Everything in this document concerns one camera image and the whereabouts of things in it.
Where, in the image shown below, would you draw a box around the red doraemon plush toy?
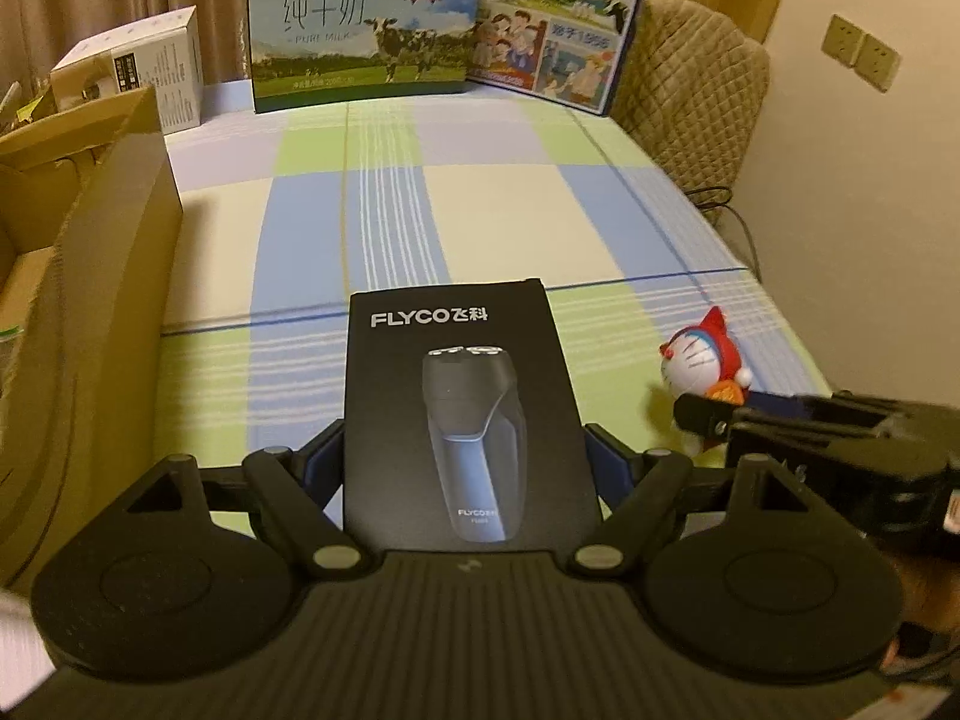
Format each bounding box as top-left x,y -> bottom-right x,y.
657,304 -> 755,455

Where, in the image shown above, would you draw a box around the black shaver box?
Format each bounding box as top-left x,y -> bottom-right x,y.
343,280 -> 601,559

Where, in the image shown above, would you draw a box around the right hand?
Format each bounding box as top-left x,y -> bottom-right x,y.
882,546 -> 960,637

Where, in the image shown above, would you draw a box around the plaid bed sheet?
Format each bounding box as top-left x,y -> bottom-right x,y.
152,78 -> 835,542

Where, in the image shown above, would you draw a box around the quilted beige cover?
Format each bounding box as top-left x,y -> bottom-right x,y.
610,0 -> 770,221

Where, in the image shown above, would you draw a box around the brown cardboard box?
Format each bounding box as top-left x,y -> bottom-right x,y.
2,88 -> 182,596

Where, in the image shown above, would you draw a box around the blue cartoon milk box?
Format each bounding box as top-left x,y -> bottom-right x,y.
469,0 -> 640,114

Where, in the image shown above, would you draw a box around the white printed box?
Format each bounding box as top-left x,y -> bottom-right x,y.
50,7 -> 203,135

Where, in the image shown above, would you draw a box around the green milk carton box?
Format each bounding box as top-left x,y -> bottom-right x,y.
245,0 -> 480,114

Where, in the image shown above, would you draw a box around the black floor cables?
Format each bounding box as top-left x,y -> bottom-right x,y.
685,184 -> 763,283

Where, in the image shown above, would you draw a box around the double wall socket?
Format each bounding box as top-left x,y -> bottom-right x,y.
822,15 -> 901,93

